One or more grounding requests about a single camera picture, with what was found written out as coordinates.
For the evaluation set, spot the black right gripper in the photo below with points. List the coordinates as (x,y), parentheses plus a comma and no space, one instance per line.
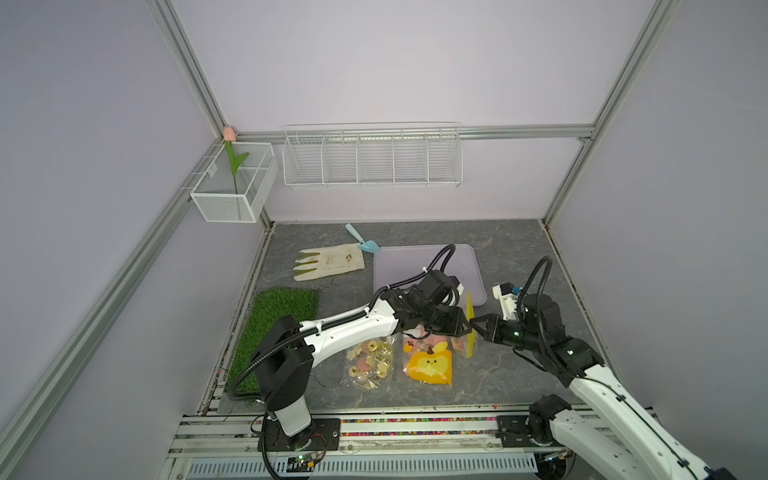
(492,326)

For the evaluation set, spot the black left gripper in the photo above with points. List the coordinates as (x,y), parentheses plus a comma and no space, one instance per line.
(455,326)

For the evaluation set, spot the clear ziploc bag of cookies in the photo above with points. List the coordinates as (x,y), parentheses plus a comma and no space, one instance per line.
(466,345)

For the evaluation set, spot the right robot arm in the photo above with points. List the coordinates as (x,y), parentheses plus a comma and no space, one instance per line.
(531,324)

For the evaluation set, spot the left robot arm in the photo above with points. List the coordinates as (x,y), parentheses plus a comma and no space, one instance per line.
(280,367)

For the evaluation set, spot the ziploc bag with yellow toy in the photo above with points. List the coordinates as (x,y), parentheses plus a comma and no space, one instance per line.
(428,360)

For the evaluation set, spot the ziploc bag with small cookies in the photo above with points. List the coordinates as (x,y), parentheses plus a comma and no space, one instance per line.
(369,364)

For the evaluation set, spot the lilac plastic tray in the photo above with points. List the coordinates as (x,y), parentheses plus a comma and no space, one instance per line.
(397,263)

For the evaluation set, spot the light blue garden trowel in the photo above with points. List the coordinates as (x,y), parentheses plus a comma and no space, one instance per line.
(367,246)

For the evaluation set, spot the cream gardening glove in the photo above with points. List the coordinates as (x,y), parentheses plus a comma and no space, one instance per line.
(316,263)

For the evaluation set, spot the artificial pink tulip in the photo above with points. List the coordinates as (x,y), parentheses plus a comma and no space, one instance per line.
(235,160)

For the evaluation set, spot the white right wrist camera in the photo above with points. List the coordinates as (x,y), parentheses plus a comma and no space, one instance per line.
(507,295)

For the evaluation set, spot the white wire wall shelf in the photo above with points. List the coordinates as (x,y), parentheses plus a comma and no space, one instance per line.
(373,154)

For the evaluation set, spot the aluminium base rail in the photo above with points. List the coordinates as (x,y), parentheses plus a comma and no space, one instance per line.
(391,430)

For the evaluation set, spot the white mesh wall box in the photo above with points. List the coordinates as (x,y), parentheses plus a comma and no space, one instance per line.
(213,193)

